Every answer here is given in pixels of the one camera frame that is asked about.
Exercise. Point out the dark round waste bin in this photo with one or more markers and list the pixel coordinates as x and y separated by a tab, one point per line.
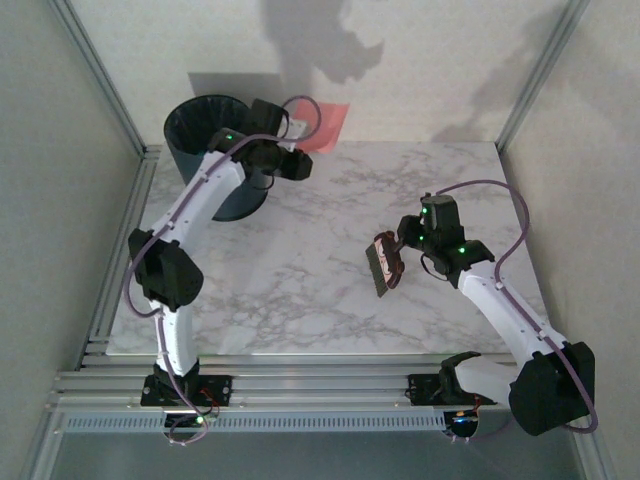
240	200

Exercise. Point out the aluminium frame leg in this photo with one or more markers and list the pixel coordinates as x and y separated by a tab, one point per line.
597	457
42	445

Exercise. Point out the shiny round base disc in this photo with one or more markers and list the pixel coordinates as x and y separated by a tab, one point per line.
462	425

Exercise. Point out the wide aluminium base extrusion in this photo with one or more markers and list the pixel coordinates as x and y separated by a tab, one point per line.
320	385

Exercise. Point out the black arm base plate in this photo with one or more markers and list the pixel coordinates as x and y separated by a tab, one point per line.
222	390
422	390

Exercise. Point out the black bin liner bag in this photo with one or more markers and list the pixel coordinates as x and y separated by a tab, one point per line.
195	125

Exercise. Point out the aluminium frame post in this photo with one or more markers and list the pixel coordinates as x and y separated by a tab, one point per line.
541	75
101	75

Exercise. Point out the cartoon face hand brush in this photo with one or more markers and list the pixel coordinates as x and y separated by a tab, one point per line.
382	265

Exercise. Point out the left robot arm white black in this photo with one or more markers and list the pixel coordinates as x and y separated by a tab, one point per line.
210	190

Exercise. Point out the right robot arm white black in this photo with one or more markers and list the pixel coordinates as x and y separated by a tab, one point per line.
495	300

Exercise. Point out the aluminium table edge rail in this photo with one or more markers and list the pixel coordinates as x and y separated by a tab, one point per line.
135	190

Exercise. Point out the pink dustpan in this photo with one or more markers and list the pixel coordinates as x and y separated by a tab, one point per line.
325	127

